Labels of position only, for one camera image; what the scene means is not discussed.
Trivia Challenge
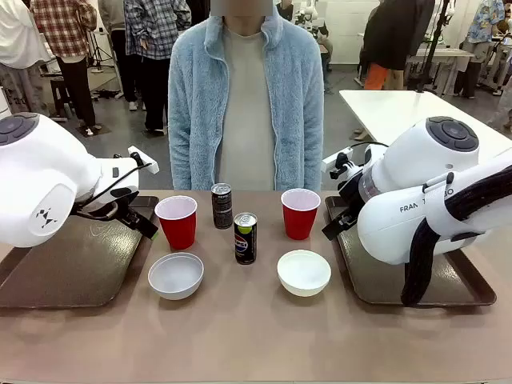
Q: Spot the bystander in white top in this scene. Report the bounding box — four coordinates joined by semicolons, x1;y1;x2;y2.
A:
0;0;52;118

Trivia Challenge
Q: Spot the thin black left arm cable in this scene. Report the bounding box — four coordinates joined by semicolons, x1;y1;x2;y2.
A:
73;161;154;222

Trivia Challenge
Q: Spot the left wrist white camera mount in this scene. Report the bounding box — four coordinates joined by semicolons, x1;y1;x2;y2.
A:
127;146;159;175

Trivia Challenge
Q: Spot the person's right forearm blue sleeve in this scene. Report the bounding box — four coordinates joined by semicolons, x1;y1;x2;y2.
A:
167;119;194;191

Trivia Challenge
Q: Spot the black Pepsi can blue logo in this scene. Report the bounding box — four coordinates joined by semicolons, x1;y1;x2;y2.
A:
233;211;258;266

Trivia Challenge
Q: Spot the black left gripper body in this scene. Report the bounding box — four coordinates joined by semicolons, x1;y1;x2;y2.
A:
106;186;142;226

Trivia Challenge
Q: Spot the person in blue fleece jacket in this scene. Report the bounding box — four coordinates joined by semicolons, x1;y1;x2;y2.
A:
167;2;326;192

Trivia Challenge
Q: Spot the bystander in floral shirt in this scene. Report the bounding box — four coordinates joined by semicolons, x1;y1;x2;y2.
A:
454;0;506;100

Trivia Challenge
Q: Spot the red plastic cup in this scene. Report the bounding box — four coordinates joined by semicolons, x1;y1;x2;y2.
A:
280;187;322;242
154;195;199;251

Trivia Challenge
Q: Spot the bystander in black jacket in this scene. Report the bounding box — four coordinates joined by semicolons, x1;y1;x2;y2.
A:
358;0;436;91

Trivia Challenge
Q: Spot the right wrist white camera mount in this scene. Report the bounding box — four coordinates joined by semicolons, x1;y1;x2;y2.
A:
321;146;355;174

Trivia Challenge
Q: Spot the dark round stool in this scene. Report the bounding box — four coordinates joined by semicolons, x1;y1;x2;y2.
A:
49;77;76;120

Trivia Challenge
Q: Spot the bystander in blue plaid shirt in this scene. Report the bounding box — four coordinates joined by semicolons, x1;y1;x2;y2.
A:
122;0;193;136

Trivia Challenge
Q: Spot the thick black sleeved cable bundle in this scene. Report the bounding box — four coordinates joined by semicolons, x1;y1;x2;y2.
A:
400;162;512;309

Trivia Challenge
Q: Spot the black stand pole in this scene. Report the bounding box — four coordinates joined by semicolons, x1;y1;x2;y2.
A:
414;0;454;95

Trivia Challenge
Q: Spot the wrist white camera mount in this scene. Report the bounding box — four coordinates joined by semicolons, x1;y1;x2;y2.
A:
321;146;355;174
127;146;159;175

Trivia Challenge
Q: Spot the large white table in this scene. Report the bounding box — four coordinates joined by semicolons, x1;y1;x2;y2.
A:
338;89;512;158

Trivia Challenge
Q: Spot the white plastic bowl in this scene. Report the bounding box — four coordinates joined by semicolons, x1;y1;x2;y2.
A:
276;249;333;298
147;251;205;302

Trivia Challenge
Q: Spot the dark brown plastic tray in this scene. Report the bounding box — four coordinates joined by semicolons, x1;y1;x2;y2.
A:
323;194;498;308
0;195;161;310

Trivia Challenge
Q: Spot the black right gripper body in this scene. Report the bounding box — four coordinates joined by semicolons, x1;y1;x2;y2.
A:
337;184;363;226

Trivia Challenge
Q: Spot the bystander in red plaid shirt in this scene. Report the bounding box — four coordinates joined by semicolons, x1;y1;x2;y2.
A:
29;0;100;136

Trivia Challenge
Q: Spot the person's left forearm blue sleeve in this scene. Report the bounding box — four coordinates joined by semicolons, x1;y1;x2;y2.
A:
297;119;325;191

